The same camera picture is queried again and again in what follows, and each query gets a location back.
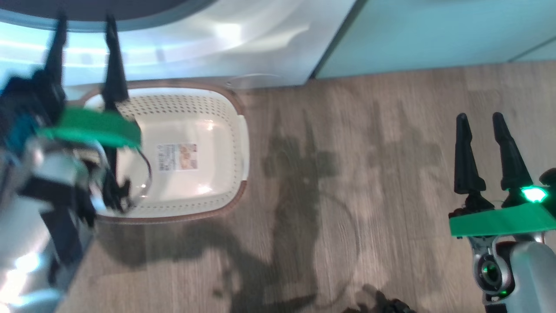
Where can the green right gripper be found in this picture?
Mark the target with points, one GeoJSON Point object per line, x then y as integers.
{"type": "Point", "coordinates": [504, 219]}

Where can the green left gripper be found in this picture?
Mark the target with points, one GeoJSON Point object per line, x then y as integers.
{"type": "Point", "coordinates": [95, 126]}

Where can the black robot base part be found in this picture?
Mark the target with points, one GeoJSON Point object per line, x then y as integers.
{"type": "Point", "coordinates": [382, 306]}

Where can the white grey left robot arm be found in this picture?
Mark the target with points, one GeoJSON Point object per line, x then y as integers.
{"type": "Point", "coordinates": [39, 208]}

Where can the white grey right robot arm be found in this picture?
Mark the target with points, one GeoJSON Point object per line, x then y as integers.
{"type": "Point", "coordinates": [530, 274]}

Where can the basket product label sticker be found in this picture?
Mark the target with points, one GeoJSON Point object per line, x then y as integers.
{"type": "Point", "coordinates": [178, 157]}

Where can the white washing machine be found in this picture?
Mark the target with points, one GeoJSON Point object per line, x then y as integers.
{"type": "Point", "coordinates": [226, 48]}

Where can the white perforated laundry basket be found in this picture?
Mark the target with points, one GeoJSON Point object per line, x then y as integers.
{"type": "Point", "coordinates": [217, 143]}

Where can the mint green cabinet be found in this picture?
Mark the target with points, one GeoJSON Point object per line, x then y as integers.
{"type": "Point", "coordinates": [434, 34]}
{"type": "Point", "coordinates": [536, 53]}

